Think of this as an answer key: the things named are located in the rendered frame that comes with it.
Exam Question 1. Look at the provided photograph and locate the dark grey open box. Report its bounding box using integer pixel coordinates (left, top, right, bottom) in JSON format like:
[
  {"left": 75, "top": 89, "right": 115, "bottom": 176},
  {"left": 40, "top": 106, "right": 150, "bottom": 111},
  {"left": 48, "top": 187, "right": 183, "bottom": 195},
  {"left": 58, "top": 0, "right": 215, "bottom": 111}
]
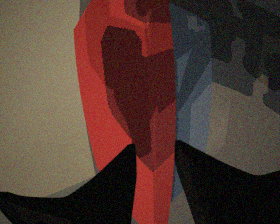
[{"left": 169, "top": 2, "right": 212, "bottom": 153}]

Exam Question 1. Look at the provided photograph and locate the red lid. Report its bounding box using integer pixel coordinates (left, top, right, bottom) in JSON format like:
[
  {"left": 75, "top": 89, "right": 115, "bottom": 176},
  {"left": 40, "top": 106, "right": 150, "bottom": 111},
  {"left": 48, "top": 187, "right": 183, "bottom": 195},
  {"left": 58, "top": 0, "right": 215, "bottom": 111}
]
[{"left": 74, "top": 0, "right": 175, "bottom": 224}]

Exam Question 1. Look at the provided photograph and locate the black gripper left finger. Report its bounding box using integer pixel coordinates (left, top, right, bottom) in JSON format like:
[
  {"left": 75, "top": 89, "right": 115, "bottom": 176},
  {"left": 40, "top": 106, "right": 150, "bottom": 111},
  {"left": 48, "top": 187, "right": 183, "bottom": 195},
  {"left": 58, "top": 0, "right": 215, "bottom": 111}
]
[{"left": 0, "top": 143, "right": 137, "bottom": 224}]

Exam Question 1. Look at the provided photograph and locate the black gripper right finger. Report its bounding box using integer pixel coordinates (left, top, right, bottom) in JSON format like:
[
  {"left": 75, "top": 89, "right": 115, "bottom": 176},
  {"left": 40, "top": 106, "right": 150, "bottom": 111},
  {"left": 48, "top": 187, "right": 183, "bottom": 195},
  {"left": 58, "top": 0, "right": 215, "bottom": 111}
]
[{"left": 174, "top": 141, "right": 280, "bottom": 224}]

